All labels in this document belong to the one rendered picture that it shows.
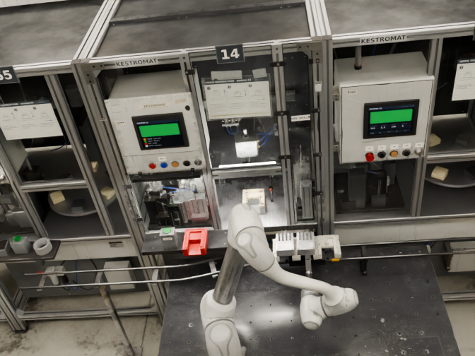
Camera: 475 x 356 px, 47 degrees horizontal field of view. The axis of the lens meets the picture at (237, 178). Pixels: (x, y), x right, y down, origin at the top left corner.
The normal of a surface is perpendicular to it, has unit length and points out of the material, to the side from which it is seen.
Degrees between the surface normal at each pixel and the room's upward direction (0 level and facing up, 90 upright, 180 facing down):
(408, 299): 0
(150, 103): 90
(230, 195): 0
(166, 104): 90
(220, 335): 6
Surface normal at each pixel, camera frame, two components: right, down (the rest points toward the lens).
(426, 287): -0.12, -0.76
